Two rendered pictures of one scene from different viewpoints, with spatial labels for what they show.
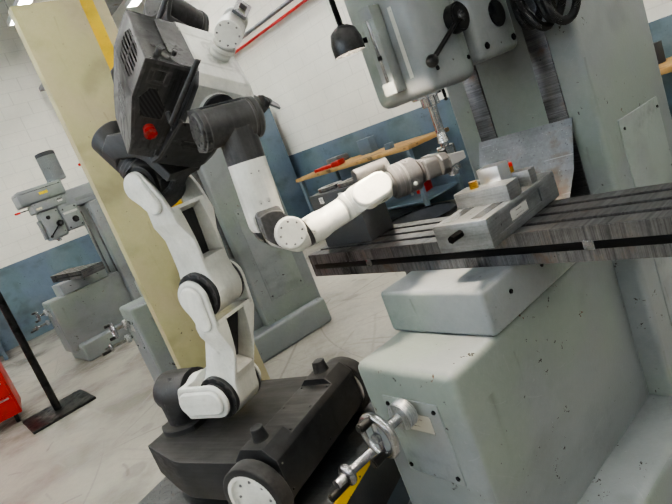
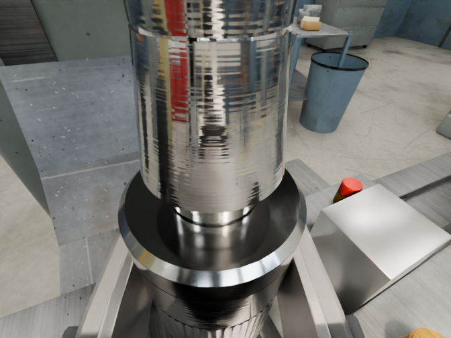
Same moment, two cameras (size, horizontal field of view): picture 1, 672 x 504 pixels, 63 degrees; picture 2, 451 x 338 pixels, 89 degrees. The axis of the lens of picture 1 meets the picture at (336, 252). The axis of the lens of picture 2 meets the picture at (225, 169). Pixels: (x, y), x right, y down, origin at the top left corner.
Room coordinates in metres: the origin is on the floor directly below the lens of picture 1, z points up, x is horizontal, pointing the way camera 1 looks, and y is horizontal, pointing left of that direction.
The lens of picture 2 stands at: (1.44, -0.33, 1.21)
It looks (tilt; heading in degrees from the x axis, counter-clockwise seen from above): 42 degrees down; 282
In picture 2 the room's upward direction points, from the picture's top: 2 degrees clockwise
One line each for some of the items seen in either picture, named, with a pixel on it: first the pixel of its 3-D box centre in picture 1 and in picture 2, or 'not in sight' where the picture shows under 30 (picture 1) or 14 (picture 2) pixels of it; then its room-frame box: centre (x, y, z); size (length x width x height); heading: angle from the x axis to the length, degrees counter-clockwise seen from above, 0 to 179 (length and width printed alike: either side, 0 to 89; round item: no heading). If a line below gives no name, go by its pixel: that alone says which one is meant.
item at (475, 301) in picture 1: (486, 271); not in sight; (1.46, -0.37, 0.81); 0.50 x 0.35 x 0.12; 127
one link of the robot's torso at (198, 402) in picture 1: (221, 387); not in sight; (1.70, 0.51, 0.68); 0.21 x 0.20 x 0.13; 56
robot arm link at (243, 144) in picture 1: (231, 134); not in sight; (1.30, 0.12, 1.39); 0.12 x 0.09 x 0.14; 116
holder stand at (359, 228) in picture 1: (350, 210); not in sight; (1.85, -0.10, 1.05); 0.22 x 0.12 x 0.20; 40
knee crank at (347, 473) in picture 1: (358, 464); not in sight; (1.25, 0.14, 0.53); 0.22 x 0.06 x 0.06; 127
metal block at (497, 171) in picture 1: (494, 176); (364, 246); (1.36, -0.44, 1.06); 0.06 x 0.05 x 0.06; 40
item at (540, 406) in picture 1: (519, 388); not in sight; (1.44, -0.35, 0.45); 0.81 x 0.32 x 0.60; 127
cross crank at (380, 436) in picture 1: (389, 426); not in sight; (1.16, 0.03, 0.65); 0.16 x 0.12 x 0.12; 127
